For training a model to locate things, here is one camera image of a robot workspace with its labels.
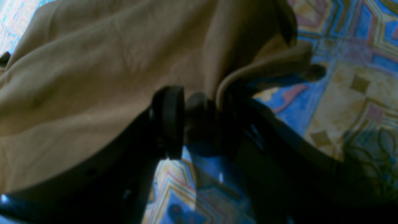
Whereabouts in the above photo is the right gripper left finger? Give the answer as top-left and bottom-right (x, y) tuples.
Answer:
(1, 86), (185, 224)

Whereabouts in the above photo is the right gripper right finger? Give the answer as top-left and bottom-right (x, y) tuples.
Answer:
(187, 93), (397, 224)

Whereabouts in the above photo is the brown t-shirt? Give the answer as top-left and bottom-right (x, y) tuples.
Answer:
(0, 0), (312, 193)

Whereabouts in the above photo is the patterned tablecloth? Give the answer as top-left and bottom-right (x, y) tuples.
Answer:
(1, 0), (397, 224)

